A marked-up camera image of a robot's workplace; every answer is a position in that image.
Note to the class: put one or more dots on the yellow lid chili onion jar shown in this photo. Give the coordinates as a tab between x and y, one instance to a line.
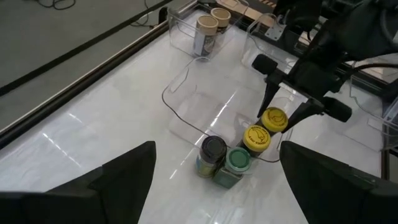
275	119
256	138

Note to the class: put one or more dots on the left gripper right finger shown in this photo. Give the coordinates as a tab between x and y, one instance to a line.
342	202

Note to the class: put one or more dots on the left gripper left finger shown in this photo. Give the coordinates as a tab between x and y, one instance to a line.
109	199

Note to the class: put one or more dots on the green lid oregano jar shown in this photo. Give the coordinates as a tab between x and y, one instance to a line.
237	159

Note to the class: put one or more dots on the clear plastic bin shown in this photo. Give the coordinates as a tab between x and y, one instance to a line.
202	102
367	130
183	34

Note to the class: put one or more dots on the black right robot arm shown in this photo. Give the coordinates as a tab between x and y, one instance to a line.
367	31

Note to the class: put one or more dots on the black lid spice jar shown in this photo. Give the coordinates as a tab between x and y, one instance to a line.
213	149

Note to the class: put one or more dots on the silver metal bracket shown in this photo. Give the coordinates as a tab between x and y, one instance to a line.
275	31

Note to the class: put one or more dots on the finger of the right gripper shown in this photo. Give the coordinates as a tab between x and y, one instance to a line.
265	64
335	110

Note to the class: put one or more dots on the black table frame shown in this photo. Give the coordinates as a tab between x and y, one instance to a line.
77	88

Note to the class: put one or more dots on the tan lid seasoning jar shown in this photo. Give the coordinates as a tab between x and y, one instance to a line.
205	28
221	17

